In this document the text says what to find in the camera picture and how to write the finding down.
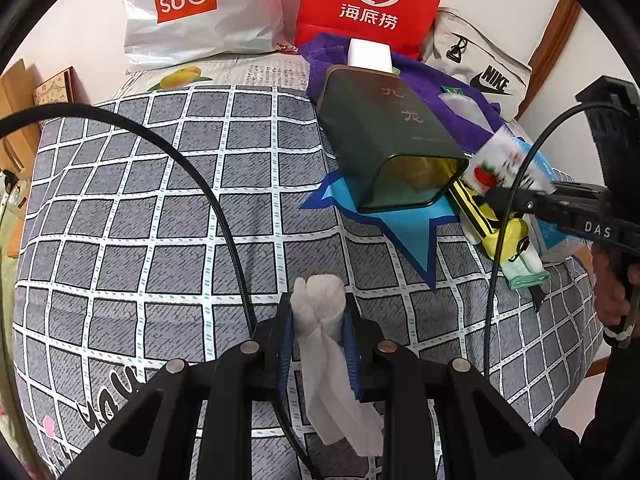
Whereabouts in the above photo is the white tissue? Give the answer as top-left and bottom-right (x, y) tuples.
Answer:
(290, 274), (384, 457)

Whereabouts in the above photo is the blue tissue pack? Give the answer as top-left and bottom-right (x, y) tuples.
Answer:
(525, 152), (585, 263)

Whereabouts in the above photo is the fruit pattern small packet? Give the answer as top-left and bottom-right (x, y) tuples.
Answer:
(462, 126), (555, 195)

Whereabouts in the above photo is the yellow fabric pouch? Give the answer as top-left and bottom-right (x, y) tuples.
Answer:
(449, 180), (529, 263)

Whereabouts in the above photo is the translucent organza pouch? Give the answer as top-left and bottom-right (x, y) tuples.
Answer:
(438, 92), (494, 133)

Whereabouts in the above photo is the green wet wipe packet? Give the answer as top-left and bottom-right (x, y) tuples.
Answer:
(440, 85), (465, 96)

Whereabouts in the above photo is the person right hand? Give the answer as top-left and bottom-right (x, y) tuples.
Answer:
(591, 244), (631, 328)

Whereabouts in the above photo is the dark green tea tin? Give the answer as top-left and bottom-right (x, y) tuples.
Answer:
(317, 65), (469, 214)

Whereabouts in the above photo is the purple knitted cloth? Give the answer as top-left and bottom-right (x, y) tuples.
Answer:
(298, 32), (506, 153)

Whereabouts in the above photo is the beige Nike pouch bag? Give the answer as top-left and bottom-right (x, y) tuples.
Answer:
(422, 6), (532, 122)

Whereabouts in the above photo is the newspaper with fruit print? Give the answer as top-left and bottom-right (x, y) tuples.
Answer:
(113, 52), (309, 98)

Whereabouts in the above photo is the red Haidilao paper bag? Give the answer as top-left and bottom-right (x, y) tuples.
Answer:
(295, 0), (440, 58)

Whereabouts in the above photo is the patterned small book box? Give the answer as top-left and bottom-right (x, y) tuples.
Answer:
(32, 67), (75, 105)

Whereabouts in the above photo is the white Miniso plastic bag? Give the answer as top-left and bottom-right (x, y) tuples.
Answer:
(122, 0), (284, 72)

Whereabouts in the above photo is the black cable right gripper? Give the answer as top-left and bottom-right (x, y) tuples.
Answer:
(482, 102), (626, 380)

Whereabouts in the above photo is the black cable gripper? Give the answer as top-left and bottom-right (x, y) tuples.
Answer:
(0, 102), (321, 480)
(482, 102), (626, 380)

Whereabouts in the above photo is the wooden door frame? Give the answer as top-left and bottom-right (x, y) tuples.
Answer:
(516, 0), (582, 119)

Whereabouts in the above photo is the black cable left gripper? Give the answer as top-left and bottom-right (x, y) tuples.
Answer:
(0, 102), (321, 480)

